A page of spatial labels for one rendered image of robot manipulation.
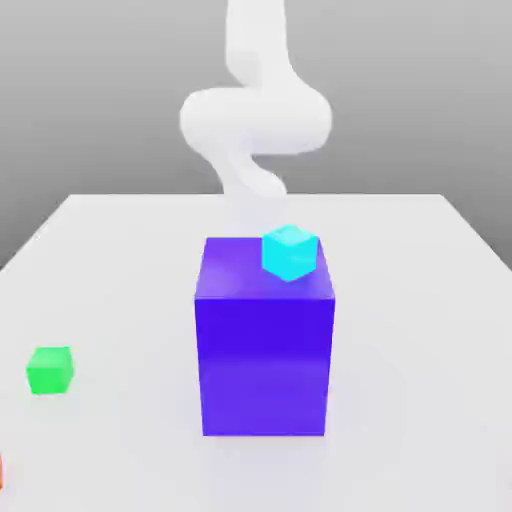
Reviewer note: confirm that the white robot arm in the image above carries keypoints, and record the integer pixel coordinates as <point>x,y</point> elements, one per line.
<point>256,116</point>

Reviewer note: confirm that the large purple box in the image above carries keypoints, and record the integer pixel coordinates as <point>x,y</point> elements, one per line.
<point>264,360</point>

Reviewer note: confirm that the small orange cube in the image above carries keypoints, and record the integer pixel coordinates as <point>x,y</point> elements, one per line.
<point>0,472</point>

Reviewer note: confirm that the small green cube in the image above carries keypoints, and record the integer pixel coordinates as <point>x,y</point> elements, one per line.
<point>50,371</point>

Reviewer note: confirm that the small cyan cube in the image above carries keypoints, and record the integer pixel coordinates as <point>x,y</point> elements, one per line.
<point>288,252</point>

